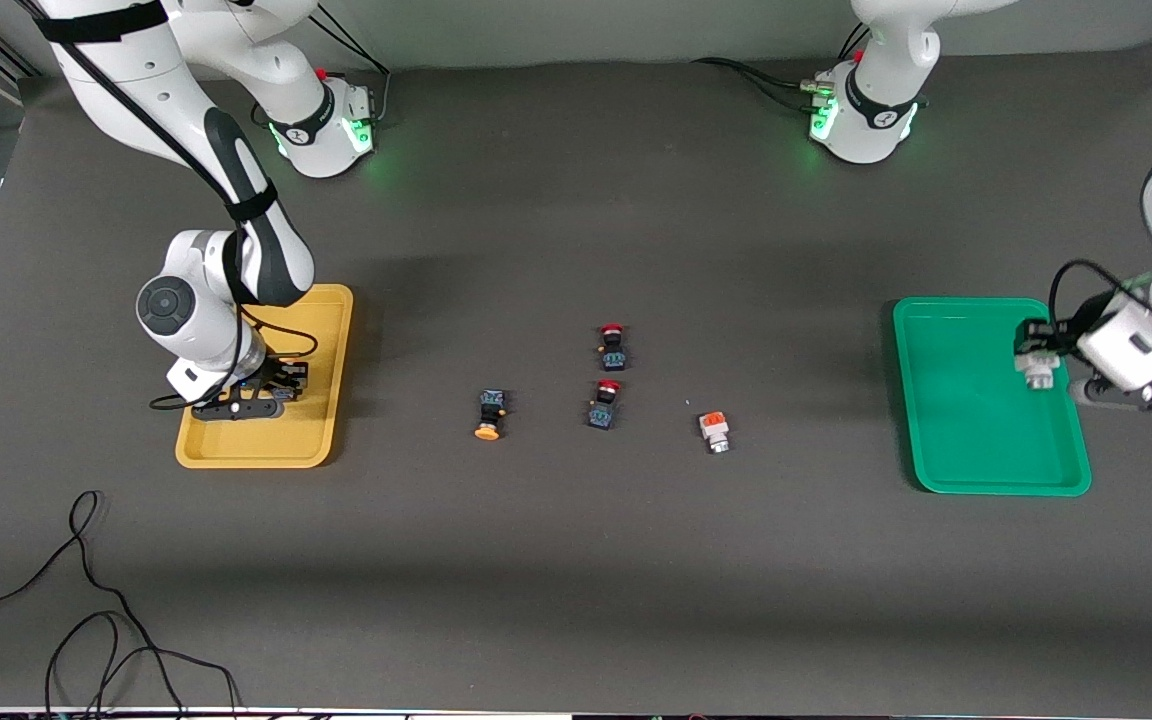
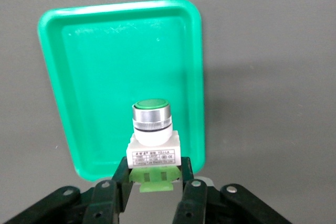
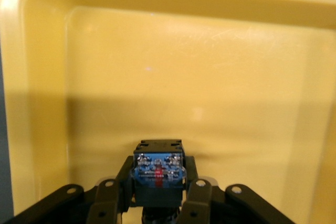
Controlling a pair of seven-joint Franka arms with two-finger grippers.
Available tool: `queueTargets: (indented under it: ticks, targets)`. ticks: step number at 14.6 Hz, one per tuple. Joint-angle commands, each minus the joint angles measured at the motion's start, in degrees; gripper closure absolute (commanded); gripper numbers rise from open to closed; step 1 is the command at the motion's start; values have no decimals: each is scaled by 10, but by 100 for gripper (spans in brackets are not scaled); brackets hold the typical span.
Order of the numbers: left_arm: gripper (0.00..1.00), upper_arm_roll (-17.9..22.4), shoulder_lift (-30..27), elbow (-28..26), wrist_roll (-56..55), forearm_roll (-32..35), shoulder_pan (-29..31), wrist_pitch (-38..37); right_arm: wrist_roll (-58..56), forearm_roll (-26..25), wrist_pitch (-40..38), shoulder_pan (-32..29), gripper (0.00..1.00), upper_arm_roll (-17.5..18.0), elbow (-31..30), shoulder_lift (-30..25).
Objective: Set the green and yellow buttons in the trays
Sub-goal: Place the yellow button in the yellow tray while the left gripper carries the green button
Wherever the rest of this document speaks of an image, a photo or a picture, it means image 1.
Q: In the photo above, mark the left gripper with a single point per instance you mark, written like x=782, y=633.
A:
x=1059, y=336

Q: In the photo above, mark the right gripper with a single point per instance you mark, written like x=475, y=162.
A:
x=271, y=380

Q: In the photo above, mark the green square push button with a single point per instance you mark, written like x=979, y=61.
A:
x=1036, y=372

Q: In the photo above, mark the large yellow mushroom button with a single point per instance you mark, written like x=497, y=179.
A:
x=489, y=415

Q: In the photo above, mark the orange square push button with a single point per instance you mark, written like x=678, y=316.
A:
x=714, y=431

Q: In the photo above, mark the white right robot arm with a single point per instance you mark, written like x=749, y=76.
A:
x=186, y=150

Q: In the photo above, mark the yellow plastic tray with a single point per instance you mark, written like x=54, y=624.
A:
x=321, y=400

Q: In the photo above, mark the green plastic tray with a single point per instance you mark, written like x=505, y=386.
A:
x=976, y=410

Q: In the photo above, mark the red push button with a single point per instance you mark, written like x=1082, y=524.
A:
x=604, y=405
x=613, y=347

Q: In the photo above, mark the dark grey table mat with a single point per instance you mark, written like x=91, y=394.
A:
x=576, y=600

